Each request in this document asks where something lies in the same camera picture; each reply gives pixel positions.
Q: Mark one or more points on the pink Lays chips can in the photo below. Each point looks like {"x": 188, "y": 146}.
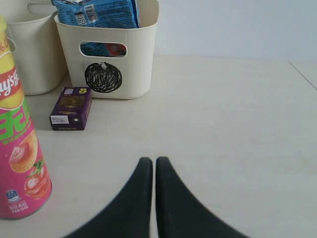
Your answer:
{"x": 25, "y": 184}

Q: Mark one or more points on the blue noodle packet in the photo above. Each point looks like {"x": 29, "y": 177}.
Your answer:
{"x": 122, "y": 14}

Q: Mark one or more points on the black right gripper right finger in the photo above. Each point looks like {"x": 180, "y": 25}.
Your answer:
{"x": 180, "y": 214}

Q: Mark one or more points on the cream bin circle mark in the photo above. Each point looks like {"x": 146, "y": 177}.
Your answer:
{"x": 124, "y": 77}

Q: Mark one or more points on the purple small box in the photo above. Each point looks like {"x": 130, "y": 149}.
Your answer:
{"x": 72, "y": 109}

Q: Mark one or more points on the cream bin square mark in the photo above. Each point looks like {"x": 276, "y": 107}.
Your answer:
{"x": 37, "y": 49}

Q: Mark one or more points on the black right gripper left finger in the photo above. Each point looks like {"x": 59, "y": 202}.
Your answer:
{"x": 128, "y": 214}

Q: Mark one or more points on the orange noodle packet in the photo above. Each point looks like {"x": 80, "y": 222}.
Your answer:
{"x": 115, "y": 50}

